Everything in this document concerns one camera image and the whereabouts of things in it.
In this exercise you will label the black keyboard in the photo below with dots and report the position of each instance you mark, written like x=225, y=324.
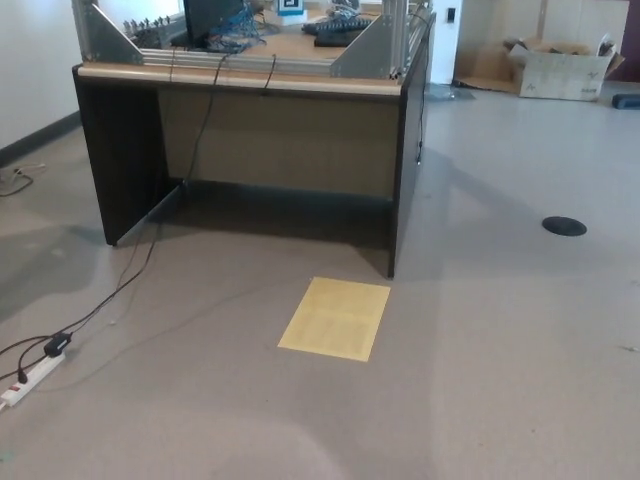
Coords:
x=340, y=24

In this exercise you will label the dark blue block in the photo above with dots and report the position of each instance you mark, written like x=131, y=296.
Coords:
x=627, y=101

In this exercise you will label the black monitor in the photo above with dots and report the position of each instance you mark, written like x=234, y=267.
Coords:
x=200, y=15

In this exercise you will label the flattened brown cardboard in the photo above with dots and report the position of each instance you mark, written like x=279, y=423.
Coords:
x=485, y=65

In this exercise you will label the wall switch panel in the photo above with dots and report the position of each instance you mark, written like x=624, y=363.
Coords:
x=451, y=14

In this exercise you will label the flat black device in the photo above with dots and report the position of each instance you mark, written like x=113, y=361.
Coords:
x=332, y=39

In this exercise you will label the black round floor cover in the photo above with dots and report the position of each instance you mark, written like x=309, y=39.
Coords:
x=564, y=225

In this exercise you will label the aluminium profile frame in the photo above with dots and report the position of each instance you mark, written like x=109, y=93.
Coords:
x=115, y=40

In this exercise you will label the white box with fiducial tag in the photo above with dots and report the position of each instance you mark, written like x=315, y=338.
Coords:
x=290, y=7

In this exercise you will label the dark desk with beige top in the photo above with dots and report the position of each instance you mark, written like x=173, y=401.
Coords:
x=280, y=145

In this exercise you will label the yellow paper sheet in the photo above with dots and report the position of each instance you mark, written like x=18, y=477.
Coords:
x=335, y=320

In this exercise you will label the black power adapter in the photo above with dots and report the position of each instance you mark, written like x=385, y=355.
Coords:
x=57, y=344

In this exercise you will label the clear plastic bag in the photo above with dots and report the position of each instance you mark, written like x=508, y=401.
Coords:
x=450, y=92

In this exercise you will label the white power strip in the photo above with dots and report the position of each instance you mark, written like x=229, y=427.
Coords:
x=30, y=380

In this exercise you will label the white open cardboard box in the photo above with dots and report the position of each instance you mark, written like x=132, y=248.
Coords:
x=560, y=75

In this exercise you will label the row of metal connectors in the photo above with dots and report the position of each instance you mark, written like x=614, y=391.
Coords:
x=147, y=32

